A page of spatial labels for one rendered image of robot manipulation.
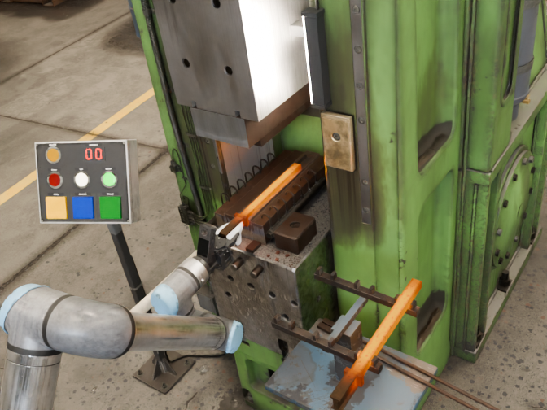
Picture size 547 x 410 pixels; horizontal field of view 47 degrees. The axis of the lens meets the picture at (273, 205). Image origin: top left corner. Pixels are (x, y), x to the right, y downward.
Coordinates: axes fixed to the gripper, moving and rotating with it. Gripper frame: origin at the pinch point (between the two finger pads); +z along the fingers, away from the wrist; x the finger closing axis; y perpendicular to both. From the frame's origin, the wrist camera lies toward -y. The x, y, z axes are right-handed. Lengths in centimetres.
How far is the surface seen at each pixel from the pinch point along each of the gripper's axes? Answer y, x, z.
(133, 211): 1.6, -38.1, -9.2
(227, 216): 2.2, -6.8, 2.9
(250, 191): 1.9, -7.4, 16.5
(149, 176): 106, -180, 106
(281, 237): 3.2, 14.1, 2.9
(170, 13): -64, -12, 6
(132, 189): -4.5, -39.8, -5.3
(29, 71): 110, -426, 193
